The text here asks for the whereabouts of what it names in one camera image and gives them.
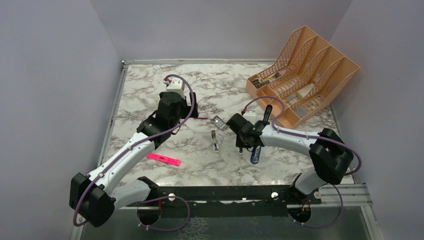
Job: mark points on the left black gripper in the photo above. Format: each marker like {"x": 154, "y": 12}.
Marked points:
{"x": 188, "y": 112}

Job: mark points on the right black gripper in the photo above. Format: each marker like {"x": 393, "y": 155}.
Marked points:
{"x": 240, "y": 143}

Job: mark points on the red white staple box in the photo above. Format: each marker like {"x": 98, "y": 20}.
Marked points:
{"x": 202, "y": 115}

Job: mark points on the white stapler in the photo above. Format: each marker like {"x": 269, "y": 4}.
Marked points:
{"x": 214, "y": 141}

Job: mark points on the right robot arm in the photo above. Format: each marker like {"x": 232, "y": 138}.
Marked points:
{"x": 329, "y": 155}

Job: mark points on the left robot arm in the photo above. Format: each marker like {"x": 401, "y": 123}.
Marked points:
{"x": 95, "y": 196}

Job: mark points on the orange mesh file organizer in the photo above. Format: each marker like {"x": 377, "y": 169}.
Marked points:
{"x": 307, "y": 76}

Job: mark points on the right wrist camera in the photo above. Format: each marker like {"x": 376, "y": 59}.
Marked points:
{"x": 250, "y": 114}

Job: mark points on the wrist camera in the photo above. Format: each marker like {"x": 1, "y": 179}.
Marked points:
{"x": 176, "y": 86}
{"x": 250, "y": 114}

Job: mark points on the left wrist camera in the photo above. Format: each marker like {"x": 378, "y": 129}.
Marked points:
{"x": 176, "y": 86}

